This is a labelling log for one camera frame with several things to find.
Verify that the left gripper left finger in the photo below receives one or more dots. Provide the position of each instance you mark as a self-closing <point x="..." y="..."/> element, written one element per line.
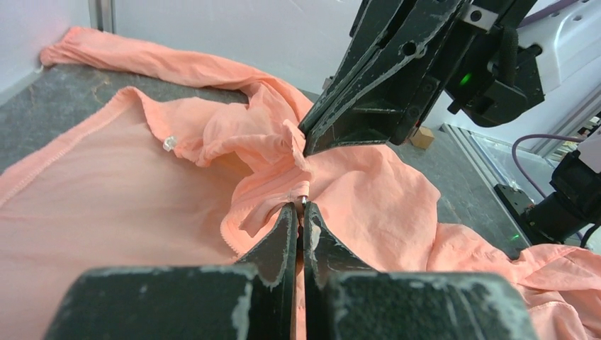
<point x="252" y="298"/>

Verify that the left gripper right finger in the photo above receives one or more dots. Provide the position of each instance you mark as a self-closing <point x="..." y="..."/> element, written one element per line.
<point x="345" y="298"/>

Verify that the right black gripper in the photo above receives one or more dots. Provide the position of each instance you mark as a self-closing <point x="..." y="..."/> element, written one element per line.
<point x="405" y="54"/>

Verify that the salmon pink zip jacket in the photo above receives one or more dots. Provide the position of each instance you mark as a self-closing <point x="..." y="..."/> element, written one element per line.
<point x="193" y="181"/>

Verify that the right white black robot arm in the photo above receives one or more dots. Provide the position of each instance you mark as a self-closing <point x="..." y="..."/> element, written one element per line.
<point x="567" y="34"/>

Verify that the small wooden cube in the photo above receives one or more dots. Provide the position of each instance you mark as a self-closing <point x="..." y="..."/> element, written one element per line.
<point x="422" y="138"/>

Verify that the aluminium frame rail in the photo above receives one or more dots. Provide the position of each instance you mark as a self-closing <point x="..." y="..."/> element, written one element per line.
<point x="525" y="159"/>

